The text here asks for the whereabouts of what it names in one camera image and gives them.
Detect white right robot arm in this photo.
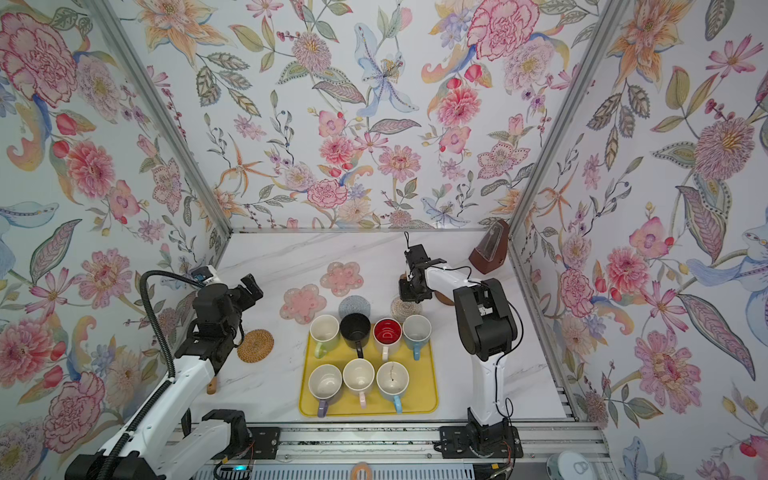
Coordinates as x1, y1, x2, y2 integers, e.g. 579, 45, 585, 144
398, 243, 523, 426

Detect aluminium rail base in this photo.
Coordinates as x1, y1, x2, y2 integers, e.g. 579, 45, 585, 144
190, 421, 619, 479

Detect multicolour woven round coaster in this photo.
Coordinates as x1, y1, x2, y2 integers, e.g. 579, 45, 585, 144
390, 297, 423, 323

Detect blue handle mug front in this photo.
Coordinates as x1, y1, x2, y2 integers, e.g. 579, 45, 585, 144
376, 361, 410, 414

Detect grey blue woven coaster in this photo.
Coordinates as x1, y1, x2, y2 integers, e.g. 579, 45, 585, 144
339, 295, 371, 319

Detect yellow tray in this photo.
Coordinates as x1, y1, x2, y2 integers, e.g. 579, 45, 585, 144
299, 335, 439, 420

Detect pink flower coaster front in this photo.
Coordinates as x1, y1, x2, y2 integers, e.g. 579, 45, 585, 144
279, 284, 327, 325

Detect pink flower coaster rear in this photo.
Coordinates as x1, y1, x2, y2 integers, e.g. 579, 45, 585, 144
320, 262, 364, 297

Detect green mug white inside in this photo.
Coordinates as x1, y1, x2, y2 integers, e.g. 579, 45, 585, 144
310, 314, 341, 359

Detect red inside white mug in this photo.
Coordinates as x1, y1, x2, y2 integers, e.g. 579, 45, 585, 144
373, 318, 402, 363

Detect black mug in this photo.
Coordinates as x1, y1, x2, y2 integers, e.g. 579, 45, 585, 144
340, 313, 371, 358

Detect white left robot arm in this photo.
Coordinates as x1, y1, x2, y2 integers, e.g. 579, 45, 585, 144
65, 266, 264, 479

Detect pink flower coaster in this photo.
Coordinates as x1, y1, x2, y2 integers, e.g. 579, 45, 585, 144
320, 262, 364, 297
279, 284, 327, 325

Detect orange ring tape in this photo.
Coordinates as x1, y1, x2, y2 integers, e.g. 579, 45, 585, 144
349, 462, 373, 480

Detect round brown wooden coaster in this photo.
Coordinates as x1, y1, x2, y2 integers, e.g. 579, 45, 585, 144
434, 291, 455, 306

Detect green silicone spatula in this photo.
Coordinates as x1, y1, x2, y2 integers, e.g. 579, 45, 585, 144
206, 376, 218, 395

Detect aluminium corner post left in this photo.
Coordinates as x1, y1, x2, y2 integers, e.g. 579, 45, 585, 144
84, 0, 233, 240

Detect round rattan woven coaster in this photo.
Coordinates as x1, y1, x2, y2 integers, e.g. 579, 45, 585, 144
237, 329, 274, 364

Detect pink handle mug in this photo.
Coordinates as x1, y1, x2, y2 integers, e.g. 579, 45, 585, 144
342, 358, 376, 409

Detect purple handle mug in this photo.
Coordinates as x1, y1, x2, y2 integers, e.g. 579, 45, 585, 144
307, 364, 344, 418

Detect aluminium corner post right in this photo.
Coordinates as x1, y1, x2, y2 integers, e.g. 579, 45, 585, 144
510, 0, 627, 237

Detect brown wooden metronome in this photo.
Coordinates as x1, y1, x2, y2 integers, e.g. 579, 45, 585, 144
469, 220, 510, 275

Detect aluminium corner post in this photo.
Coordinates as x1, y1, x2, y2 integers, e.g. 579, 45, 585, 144
84, 0, 233, 240
510, 0, 627, 237

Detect blue mug rear row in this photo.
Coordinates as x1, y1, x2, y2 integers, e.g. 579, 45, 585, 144
402, 314, 432, 361

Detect white round device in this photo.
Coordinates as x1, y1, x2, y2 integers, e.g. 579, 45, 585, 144
546, 451, 597, 480

